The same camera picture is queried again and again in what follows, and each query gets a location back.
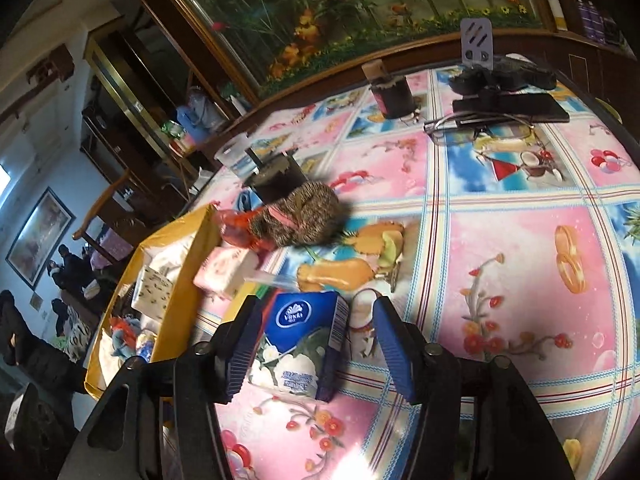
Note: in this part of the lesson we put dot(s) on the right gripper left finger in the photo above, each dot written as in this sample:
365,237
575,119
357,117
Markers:
234,346

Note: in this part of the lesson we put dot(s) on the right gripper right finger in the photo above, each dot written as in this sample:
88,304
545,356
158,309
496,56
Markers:
402,347

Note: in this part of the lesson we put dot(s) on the blue Vinda tissue box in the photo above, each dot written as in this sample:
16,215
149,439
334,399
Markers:
301,344

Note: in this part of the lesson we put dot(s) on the brown knitted yarn bundle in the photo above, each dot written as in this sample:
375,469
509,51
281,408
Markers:
310,215

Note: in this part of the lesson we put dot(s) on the white printed tissue pack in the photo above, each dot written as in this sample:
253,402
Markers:
151,294

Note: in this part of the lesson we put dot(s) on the pink tissue pack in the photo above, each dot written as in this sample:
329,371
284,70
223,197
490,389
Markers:
223,272

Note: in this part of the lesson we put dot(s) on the yellow cardboard box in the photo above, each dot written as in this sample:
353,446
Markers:
176,251

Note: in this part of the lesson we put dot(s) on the red blue knitted toy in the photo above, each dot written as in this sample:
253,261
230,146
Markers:
130,339

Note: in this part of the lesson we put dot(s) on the blue cloth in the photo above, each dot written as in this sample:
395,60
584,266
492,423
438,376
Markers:
247,200

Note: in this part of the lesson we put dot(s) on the colourful printed tablecloth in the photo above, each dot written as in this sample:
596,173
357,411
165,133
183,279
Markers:
519,243

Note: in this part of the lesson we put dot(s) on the black round holder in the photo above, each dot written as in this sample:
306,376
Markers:
276,177

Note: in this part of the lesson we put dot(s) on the clear plastic cup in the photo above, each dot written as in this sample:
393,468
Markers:
231,153

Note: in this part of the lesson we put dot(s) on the wooden chair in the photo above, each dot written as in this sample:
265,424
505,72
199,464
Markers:
126,224

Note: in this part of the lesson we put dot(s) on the black rimmed eyeglasses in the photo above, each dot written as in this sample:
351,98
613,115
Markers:
467,127

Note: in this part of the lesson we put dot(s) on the blue thermos jug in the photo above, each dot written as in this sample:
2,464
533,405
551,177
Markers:
192,124

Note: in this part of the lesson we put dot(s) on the black cylinder with cork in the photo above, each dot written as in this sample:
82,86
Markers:
391,92

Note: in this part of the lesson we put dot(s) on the purple marker card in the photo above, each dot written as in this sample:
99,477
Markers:
477,43

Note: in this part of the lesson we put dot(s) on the flower mural glass panel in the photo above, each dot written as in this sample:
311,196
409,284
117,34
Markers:
274,44

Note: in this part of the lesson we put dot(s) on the framed wall painting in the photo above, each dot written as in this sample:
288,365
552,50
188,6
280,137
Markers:
46,224

